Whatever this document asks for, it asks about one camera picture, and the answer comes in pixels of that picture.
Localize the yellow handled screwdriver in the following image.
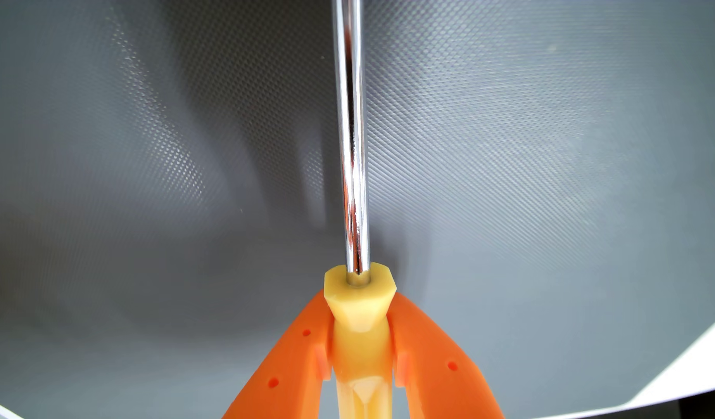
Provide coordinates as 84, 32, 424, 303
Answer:
323, 0, 398, 419

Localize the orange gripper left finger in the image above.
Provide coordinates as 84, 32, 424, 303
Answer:
221, 291, 335, 419

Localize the dark grey textured mat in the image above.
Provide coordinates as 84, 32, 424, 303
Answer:
0, 0, 715, 419

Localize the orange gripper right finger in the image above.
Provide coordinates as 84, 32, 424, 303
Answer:
386, 292, 506, 419

